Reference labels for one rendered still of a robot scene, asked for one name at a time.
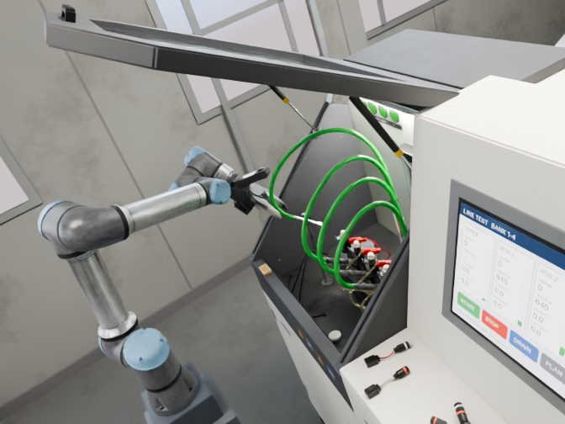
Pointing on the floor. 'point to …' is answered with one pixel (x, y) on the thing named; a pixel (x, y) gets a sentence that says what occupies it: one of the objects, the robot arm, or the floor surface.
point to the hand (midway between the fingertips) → (282, 209)
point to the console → (468, 137)
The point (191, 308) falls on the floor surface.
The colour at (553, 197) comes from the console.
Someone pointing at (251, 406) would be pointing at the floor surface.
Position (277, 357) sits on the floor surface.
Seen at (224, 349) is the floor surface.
